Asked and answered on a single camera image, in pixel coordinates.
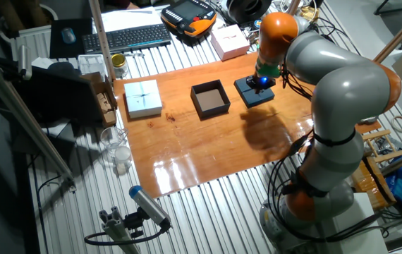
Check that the brown cardboard box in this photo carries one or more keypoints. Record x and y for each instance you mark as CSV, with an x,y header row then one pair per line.
x,y
107,106

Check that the black keyboard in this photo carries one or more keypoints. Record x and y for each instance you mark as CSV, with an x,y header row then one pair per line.
x,y
127,38

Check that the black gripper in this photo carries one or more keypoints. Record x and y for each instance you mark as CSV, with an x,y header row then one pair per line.
x,y
261,82

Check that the glass jar yellow lid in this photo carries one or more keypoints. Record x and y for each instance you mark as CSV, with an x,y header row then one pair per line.
x,y
119,65

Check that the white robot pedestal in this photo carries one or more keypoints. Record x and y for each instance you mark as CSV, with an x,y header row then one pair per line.
x,y
359,229

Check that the small clear plastic cup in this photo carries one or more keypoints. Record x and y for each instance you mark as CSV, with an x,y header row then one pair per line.
x,y
122,158

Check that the glossy wooden board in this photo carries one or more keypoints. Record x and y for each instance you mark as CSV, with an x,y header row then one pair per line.
x,y
194,148

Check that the grey metal tool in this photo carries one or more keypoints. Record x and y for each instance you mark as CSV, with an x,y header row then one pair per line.
x,y
395,144

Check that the round blue badge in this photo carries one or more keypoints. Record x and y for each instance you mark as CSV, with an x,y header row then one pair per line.
x,y
257,23

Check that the white tape roll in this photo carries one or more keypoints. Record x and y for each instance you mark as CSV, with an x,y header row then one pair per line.
x,y
395,121

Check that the orange black teach pendant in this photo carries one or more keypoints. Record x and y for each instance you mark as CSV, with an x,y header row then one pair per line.
x,y
188,16

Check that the dark open box base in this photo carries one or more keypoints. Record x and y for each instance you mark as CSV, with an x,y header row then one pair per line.
x,y
209,100

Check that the dark blue ribboned box lid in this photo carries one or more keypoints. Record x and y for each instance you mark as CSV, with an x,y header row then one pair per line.
x,y
254,98

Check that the small wooden frame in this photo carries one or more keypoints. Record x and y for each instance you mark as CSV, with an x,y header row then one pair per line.
x,y
377,135

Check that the aluminium profile post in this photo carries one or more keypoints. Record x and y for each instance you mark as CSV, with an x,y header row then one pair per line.
x,y
116,229

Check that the grey computer mouse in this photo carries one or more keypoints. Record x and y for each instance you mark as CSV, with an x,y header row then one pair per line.
x,y
68,35

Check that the clear plastic container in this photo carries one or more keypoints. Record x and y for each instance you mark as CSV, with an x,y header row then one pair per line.
x,y
92,65

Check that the black filament spool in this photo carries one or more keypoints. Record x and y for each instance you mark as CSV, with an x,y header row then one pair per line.
x,y
248,8

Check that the pink gift box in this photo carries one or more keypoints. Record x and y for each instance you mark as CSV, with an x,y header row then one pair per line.
x,y
227,42

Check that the light blue gift box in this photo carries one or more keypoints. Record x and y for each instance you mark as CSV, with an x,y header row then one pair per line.
x,y
142,98

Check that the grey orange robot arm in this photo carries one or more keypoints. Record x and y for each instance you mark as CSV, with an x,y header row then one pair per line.
x,y
349,91

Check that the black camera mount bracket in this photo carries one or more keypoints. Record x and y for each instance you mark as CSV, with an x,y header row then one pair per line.
x,y
134,222

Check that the white paper sheets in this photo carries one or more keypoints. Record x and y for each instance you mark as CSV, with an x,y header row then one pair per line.
x,y
127,19

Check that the black monitor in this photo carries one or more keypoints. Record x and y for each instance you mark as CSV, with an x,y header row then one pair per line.
x,y
56,95

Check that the black mouse pad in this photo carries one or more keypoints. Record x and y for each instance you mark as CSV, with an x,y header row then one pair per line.
x,y
81,42

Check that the clear plastic cups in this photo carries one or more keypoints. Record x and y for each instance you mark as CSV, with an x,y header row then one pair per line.
x,y
111,139

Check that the silver camera blue cap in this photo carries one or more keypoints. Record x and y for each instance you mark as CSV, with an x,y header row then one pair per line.
x,y
148,204

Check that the brass metal object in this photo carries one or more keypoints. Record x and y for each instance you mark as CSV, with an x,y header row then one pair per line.
x,y
309,14

